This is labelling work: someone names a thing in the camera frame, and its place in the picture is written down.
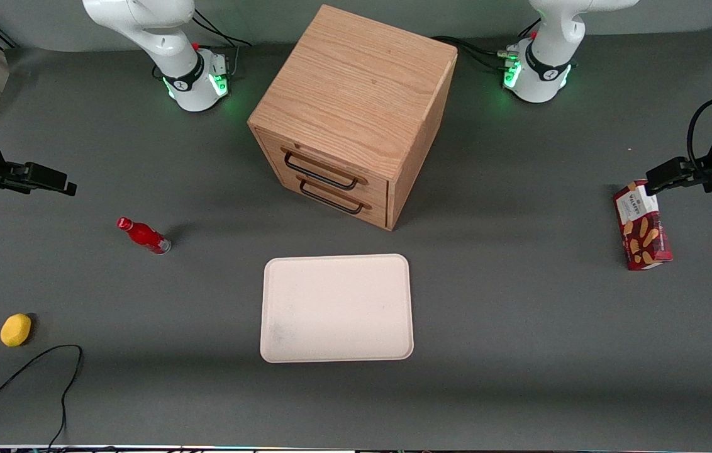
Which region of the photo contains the thin black table cable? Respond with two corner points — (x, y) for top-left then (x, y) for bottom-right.
(0, 344), (84, 451)

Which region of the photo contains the black arm base cable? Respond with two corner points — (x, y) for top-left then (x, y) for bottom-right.
(191, 9), (253, 50)
(430, 35), (511, 72)

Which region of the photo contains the oak wooden drawer cabinet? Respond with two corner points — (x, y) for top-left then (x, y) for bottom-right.
(247, 4), (459, 232)

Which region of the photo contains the yellow lemon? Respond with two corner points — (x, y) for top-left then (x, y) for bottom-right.
(0, 313), (33, 349)

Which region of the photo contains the beige rectangular tray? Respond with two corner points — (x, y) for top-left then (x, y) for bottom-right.
(259, 253), (415, 364)

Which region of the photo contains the black left arm base cable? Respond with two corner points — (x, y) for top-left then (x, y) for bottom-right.
(430, 35), (511, 72)

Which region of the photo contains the small red bottle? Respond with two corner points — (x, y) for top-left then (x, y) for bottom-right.
(116, 216), (173, 255)

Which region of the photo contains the black right arm base cable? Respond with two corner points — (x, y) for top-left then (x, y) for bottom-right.
(191, 9), (253, 50)

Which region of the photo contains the red shortbread cookie box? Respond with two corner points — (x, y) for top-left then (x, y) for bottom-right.
(612, 179), (674, 272)

